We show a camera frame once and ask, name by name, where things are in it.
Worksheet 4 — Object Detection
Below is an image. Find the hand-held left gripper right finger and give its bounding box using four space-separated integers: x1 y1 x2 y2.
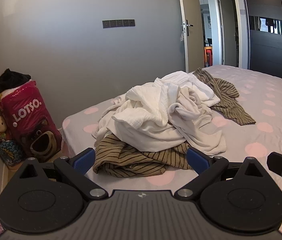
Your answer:
175 147 269 202

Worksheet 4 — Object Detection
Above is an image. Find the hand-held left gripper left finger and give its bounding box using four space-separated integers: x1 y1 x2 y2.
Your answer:
18 148 108 200

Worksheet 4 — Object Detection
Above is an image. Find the cream garment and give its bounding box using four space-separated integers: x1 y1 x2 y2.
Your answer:
92 87 228 155

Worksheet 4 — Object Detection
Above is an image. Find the striped brown garment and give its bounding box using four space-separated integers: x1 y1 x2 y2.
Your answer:
93 133 194 178
192 67 256 126

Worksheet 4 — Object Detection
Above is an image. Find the red bear-print bag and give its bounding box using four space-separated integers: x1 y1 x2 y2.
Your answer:
0 80 63 163

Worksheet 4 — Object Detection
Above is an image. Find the polka-dot bed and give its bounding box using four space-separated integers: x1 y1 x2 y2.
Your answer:
62 65 282 240

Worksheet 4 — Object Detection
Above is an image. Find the blue patterned bag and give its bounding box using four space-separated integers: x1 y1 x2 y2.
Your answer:
0 140 26 168

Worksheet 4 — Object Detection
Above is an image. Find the white ribbed garment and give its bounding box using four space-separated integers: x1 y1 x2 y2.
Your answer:
155 71 222 107

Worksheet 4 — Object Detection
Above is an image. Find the black cloth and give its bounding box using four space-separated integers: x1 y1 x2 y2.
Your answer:
0 68 31 97

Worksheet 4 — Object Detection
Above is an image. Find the dark sliding wardrobe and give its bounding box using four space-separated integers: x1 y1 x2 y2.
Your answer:
240 0 282 81

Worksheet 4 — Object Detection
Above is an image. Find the hallway door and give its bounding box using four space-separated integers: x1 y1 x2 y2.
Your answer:
217 0 237 67

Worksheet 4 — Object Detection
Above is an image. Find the beige room door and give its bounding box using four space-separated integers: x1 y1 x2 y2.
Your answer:
176 0 206 73

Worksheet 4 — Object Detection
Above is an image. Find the metal door handle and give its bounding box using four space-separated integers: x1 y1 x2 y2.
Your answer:
182 19 194 36

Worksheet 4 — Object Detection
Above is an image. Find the light switch panel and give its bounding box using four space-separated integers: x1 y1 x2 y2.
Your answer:
102 19 136 29

